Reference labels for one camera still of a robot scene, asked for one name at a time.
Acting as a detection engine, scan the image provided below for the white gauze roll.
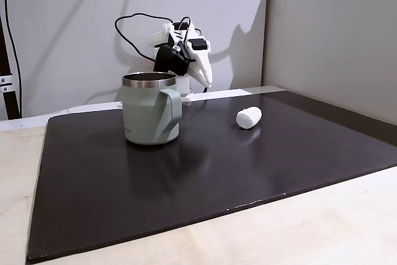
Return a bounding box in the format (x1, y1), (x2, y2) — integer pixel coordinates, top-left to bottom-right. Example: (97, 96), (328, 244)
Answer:
(236, 106), (263, 130)

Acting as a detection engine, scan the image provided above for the sage green steel cup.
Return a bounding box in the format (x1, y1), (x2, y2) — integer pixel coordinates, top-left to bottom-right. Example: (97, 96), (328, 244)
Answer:
(121, 71), (183, 146)

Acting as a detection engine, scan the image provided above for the black table mat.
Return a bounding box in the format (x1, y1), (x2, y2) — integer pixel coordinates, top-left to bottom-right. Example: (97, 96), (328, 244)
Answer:
(25, 89), (397, 263)

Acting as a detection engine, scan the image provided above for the black stand pole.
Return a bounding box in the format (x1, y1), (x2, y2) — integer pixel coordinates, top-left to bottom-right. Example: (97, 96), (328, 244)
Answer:
(0, 13), (21, 120)

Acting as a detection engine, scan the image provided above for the black camera box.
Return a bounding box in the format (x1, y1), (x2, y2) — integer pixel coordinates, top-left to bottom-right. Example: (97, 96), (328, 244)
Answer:
(153, 45), (190, 77)

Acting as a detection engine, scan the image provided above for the black camera cable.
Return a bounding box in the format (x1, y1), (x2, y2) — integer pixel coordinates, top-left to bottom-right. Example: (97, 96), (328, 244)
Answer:
(114, 12), (175, 65)

